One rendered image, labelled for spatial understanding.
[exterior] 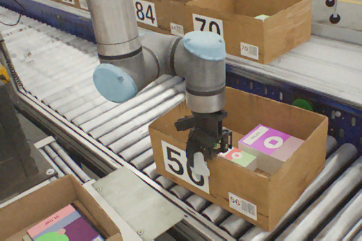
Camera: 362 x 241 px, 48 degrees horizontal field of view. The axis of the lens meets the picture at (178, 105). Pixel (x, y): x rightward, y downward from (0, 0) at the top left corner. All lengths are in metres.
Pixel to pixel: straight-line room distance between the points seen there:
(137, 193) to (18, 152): 0.38
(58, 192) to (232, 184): 0.47
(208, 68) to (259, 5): 0.96
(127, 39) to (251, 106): 0.57
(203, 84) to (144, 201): 0.42
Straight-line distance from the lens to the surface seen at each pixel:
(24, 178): 1.35
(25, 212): 1.16
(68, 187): 1.17
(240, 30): 1.48
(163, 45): 0.90
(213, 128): 0.92
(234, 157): 1.16
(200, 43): 0.84
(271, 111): 1.20
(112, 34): 0.78
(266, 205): 0.98
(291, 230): 1.04
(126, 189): 1.19
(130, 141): 1.40
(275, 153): 1.13
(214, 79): 0.87
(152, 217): 1.10
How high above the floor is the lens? 1.53
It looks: 31 degrees down
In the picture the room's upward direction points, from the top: 8 degrees counter-clockwise
